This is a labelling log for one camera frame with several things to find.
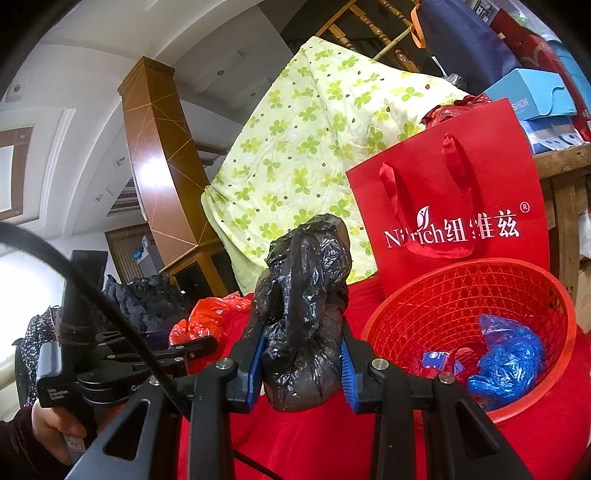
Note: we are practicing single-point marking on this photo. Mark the wooden cabinet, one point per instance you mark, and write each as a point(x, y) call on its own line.
point(134, 251)

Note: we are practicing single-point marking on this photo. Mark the wooden stair railing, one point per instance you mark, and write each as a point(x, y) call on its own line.
point(369, 32)

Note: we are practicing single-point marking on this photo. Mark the light blue cardboard box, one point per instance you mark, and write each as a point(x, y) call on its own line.
point(531, 94)

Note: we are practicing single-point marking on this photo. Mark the dark floral cloth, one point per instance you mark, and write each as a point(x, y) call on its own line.
point(39, 332)

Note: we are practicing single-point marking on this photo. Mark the green floral quilt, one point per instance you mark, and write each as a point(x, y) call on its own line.
point(314, 138)

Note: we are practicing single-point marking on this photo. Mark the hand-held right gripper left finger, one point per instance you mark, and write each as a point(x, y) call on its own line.
point(258, 364)

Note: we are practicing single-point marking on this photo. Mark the blue and white patterned package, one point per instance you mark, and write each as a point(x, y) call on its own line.
point(554, 136)

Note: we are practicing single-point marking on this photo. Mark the orange red plastic bag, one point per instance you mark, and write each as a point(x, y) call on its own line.
point(207, 316)

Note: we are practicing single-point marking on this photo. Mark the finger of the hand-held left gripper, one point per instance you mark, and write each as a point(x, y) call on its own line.
point(173, 367)
point(184, 344)

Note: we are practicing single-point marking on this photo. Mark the black plastic bag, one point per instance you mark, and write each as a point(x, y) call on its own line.
point(300, 300)

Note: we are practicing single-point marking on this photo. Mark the red gift box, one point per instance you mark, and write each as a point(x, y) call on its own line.
point(531, 41)

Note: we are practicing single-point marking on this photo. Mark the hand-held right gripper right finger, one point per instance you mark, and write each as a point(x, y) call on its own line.
point(348, 369)

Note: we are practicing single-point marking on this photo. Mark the red paper bag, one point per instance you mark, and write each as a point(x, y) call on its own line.
point(485, 184)

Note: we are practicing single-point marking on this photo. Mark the person's left hand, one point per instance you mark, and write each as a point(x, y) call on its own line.
point(51, 422)

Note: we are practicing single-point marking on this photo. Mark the red cloth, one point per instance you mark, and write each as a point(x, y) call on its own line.
point(314, 443)

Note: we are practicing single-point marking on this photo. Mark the blue plastic bag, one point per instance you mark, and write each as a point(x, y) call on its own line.
point(508, 360)

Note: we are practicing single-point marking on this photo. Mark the red plastic basket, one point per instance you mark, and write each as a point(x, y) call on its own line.
point(415, 304)

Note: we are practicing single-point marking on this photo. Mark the person's left forearm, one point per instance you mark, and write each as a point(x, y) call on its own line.
point(21, 447)

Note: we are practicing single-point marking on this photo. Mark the black jacket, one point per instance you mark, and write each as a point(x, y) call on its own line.
point(143, 300)

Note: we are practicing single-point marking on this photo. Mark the wooden column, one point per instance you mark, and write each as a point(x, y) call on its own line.
point(157, 147)

